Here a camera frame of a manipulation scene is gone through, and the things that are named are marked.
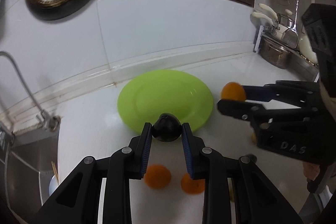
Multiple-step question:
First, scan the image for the small orange kumquat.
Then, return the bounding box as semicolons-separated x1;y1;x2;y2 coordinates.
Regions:
220;82;247;102

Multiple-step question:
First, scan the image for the large orange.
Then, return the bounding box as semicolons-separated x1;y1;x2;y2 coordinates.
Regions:
144;164;171;189
181;173;205;195

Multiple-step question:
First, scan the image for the dark plum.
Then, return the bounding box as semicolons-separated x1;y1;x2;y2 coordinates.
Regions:
152;113;182;143
247;154;257;163

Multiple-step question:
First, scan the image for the brown longan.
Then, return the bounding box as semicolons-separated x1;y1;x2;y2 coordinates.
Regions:
251;133;257;144

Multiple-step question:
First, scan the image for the white bowl in sink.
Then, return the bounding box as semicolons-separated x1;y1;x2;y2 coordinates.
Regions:
49;175;59;196

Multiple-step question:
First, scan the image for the dish rack shelf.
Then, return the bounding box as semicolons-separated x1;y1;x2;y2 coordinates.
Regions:
253;25;319;82

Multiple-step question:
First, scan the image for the white ceramic pot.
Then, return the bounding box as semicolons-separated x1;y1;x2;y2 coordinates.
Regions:
298;34;318;65

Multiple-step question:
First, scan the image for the stainless steel pot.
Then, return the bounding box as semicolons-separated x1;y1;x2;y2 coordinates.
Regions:
259;38;292;69

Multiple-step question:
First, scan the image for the metal spatula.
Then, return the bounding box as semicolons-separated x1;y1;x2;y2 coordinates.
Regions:
281;0;299;49

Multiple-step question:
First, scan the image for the stainless steel sink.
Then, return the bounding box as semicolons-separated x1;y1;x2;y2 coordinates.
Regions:
1;128;59;222

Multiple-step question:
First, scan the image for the green plate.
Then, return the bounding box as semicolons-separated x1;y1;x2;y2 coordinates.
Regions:
117;69;214;134

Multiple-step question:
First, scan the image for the thin gooseneck faucet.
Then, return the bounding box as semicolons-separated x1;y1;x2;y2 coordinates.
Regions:
1;51;60;132

